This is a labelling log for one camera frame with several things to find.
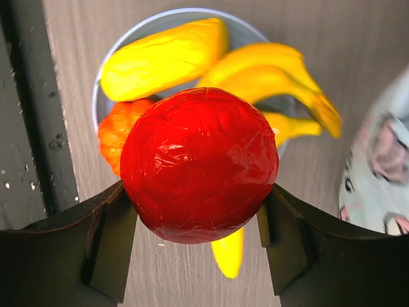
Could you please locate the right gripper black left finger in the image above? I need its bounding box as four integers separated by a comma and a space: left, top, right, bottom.
1, 182, 137, 306

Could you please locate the orange fake pumpkin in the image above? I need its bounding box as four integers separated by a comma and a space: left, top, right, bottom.
98, 98, 155, 176

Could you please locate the red fake tomato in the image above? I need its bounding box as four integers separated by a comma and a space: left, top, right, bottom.
120, 88, 279, 244

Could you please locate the light blue round plate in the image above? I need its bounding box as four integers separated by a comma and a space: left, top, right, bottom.
93, 9, 285, 165

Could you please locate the yellow fake lemon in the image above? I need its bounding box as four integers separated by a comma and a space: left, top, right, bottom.
100, 17, 229, 102

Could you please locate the light blue printed plastic bag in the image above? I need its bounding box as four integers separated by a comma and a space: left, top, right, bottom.
339, 69, 408, 236

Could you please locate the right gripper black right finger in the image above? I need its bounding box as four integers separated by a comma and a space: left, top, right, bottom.
257, 185, 408, 306

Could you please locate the yellow fake banana bunch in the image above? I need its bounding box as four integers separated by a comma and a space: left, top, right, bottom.
196, 42, 342, 138

